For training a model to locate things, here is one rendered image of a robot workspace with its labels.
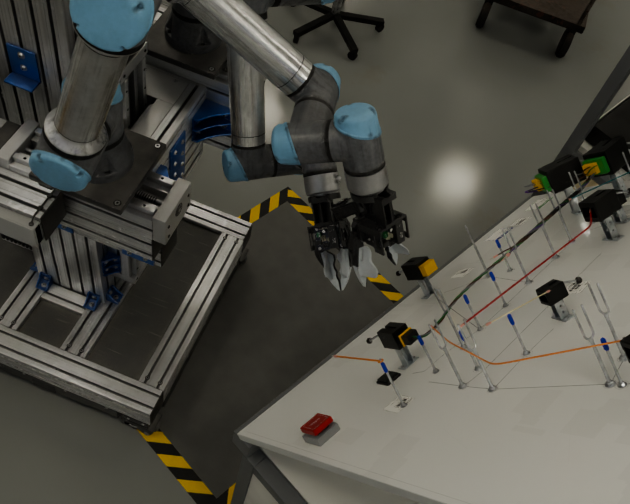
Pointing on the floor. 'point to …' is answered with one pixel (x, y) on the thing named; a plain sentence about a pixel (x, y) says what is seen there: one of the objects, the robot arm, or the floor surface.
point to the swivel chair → (338, 24)
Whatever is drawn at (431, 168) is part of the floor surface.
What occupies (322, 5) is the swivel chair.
